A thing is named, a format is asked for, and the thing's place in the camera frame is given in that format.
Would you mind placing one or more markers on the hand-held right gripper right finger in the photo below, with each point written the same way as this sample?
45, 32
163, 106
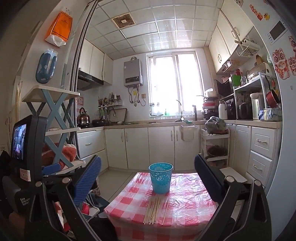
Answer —
207, 178

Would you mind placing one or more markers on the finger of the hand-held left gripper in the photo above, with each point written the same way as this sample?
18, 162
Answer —
52, 168

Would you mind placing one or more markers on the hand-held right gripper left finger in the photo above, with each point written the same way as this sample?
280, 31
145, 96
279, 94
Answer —
89, 176

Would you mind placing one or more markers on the blue perforated plastic basket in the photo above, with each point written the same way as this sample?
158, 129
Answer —
160, 179

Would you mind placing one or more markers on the pile of wooden chopsticks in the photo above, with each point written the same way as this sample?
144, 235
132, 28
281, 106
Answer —
153, 209

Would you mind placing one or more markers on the white trolley rack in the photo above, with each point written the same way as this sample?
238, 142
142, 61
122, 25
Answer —
218, 160

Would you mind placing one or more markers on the orange fluffy cloth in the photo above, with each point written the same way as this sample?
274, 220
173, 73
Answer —
69, 151

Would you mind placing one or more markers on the white wooden stool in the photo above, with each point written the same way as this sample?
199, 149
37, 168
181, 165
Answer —
233, 173

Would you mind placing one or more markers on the red checkered plastic tablecloth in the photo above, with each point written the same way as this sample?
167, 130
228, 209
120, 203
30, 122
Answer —
185, 208

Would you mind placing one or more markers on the white hanging waste bin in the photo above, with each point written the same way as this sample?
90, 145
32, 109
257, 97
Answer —
187, 133

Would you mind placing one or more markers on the steel kettle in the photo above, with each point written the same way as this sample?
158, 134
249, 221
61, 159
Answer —
83, 118

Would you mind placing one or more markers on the black wok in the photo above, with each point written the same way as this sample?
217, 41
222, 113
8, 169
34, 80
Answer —
98, 121

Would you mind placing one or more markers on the white lower kitchen cabinets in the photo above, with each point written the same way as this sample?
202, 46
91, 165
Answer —
138, 148

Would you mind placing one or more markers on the white drawer cabinet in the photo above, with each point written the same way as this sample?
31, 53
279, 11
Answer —
262, 141

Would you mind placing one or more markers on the white thermos jug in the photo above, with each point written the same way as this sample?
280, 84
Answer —
223, 111

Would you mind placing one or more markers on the chrome kitchen faucet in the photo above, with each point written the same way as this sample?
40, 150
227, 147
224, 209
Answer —
181, 111

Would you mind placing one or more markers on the black rice cooker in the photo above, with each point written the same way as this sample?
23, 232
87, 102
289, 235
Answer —
245, 111

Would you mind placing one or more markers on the black range hood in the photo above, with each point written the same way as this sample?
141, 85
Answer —
89, 80

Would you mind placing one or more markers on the white electric water boiler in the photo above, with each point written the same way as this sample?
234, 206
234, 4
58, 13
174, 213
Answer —
256, 105

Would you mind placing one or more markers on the white refrigerator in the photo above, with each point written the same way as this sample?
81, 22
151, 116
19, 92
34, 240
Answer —
286, 139

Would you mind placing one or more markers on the kitchen window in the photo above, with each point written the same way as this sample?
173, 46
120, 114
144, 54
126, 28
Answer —
175, 85

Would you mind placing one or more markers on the white upper cabinets beside hood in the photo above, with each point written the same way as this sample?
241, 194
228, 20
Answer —
97, 62

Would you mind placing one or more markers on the red saucepan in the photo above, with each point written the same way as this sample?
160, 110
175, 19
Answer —
272, 98

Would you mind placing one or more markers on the metal countertop shelf rack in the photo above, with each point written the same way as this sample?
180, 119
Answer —
254, 83

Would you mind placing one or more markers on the grey gas water heater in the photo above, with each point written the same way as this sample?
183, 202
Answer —
132, 73

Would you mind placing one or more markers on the orange paper bag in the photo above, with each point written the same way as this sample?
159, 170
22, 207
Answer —
60, 26

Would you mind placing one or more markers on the red cartoon lion sticker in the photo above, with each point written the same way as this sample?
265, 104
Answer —
280, 63

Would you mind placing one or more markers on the white upper cabinets above rack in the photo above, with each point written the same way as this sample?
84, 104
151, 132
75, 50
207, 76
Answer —
227, 37

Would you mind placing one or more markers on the ceiling vent grille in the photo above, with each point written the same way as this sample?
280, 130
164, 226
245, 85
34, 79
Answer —
123, 20

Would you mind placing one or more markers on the shelf with blue cross frame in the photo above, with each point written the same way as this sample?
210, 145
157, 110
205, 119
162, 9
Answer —
52, 109

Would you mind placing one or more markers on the blue wall pouch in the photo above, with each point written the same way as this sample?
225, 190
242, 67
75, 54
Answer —
45, 67

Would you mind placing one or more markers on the wall utensil rack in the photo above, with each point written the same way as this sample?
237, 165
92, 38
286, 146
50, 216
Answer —
109, 100

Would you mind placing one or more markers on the metal sliding door frame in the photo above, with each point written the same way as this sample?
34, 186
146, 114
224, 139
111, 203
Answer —
79, 46

